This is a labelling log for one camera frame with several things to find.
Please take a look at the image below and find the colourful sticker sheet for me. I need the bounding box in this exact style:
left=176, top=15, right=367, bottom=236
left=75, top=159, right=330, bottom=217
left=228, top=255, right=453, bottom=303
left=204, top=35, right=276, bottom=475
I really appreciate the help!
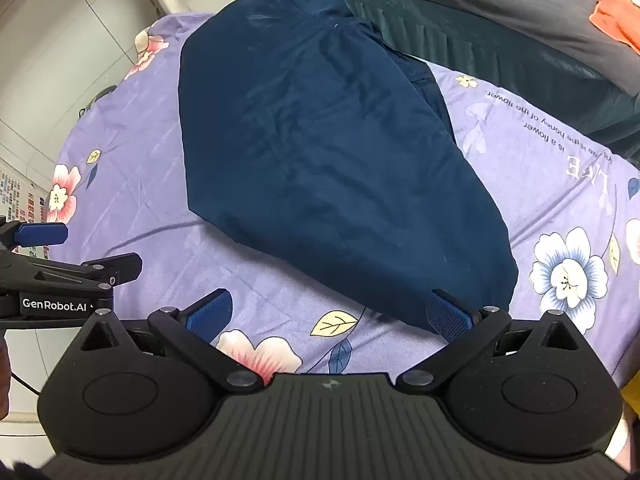
left=0, top=159, right=52, bottom=261

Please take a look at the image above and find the black cable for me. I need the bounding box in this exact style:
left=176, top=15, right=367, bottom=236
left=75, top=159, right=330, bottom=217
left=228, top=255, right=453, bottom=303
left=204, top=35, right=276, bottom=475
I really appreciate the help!
left=9, top=372, right=43, bottom=397

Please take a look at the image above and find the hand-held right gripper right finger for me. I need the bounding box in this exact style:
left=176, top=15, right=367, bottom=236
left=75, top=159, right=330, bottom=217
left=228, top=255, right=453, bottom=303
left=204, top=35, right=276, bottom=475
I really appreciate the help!
left=396, top=288, right=582, bottom=393

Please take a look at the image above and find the navy blue jacket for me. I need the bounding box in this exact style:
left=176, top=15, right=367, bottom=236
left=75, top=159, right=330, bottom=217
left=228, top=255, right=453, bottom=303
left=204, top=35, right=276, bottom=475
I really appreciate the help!
left=178, top=0, right=519, bottom=333

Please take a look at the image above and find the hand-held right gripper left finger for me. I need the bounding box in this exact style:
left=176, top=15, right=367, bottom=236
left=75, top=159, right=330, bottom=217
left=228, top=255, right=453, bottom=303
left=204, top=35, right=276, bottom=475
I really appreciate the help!
left=79, top=288, right=265, bottom=394

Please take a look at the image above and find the orange cloth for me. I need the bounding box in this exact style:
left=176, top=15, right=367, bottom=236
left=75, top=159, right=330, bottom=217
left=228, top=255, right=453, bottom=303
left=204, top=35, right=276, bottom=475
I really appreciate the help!
left=588, top=0, right=640, bottom=54

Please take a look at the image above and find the purple floral bedsheet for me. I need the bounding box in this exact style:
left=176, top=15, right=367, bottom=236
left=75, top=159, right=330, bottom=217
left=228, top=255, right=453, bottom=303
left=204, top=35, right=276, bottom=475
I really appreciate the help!
left=50, top=10, right=640, bottom=391

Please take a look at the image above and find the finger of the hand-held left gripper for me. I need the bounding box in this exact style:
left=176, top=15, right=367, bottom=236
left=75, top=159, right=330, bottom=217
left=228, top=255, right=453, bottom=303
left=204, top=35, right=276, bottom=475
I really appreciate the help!
left=0, top=222, right=70, bottom=254
left=0, top=252, right=144, bottom=292

